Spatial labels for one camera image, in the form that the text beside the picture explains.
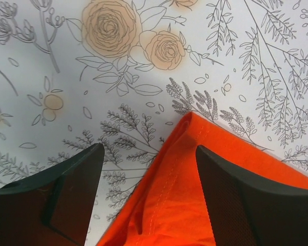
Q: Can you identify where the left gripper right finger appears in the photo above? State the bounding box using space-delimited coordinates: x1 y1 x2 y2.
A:
196 146 308 245

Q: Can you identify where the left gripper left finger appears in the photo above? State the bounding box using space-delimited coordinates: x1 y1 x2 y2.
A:
0 143 104 245

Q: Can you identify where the orange t-shirt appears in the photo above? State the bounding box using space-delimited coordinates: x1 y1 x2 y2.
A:
99 113 308 245

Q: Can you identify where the floral patterned table mat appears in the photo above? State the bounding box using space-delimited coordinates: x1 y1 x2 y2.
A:
0 1 308 245

